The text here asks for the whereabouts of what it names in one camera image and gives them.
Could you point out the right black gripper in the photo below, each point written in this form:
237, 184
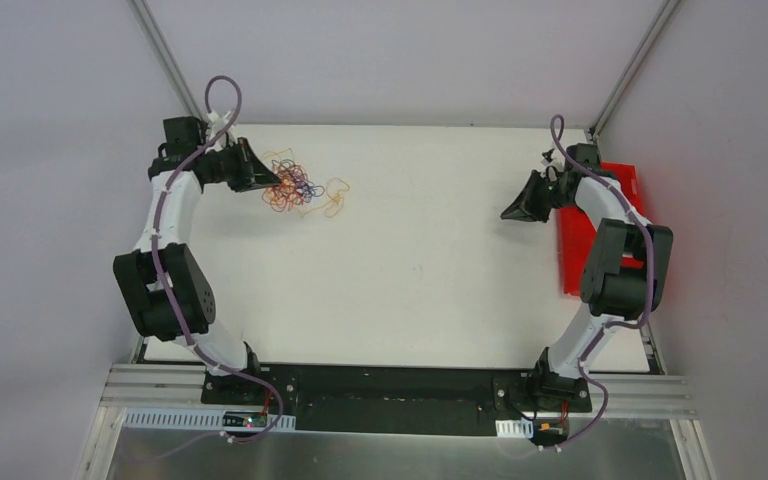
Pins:
538, 195

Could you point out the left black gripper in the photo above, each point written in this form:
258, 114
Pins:
242, 165

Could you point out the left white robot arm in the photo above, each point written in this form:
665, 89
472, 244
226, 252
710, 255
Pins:
166, 293

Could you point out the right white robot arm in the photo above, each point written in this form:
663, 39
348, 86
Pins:
622, 278

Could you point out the red plastic bin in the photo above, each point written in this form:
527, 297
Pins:
576, 234

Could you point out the right controller board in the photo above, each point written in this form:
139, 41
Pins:
546, 435

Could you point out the controller board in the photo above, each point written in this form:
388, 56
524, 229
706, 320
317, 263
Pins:
245, 420
546, 435

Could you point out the left controller board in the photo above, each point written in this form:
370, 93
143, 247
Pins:
245, 420

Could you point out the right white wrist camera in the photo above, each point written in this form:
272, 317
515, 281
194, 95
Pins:
548, 160

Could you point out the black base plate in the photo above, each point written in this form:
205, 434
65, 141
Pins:
395, 400

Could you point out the aluminium frame rail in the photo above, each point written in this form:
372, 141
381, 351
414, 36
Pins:
663, 397

